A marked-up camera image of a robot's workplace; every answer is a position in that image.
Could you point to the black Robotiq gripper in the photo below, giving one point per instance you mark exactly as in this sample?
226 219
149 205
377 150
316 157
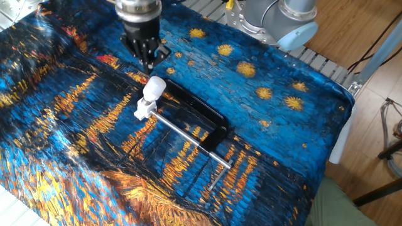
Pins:
139 34

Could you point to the white light bulb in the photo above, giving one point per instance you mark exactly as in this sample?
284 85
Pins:
154 88

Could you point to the black C-clamp with metal screw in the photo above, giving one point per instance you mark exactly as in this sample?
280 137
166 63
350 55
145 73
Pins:
188 135

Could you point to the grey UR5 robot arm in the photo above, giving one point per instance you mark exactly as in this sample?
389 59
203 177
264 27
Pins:
276 19

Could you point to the white bulb socket block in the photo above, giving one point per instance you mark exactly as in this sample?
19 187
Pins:
144 108

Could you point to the starry night print tablecloth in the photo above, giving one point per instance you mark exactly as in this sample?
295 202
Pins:
94 144

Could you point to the green trousers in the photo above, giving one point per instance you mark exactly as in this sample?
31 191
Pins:
352 207

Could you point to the black metal stand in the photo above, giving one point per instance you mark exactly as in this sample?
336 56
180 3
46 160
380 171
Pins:
386 157

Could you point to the light blue post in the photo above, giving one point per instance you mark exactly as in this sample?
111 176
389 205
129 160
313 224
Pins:
370 94

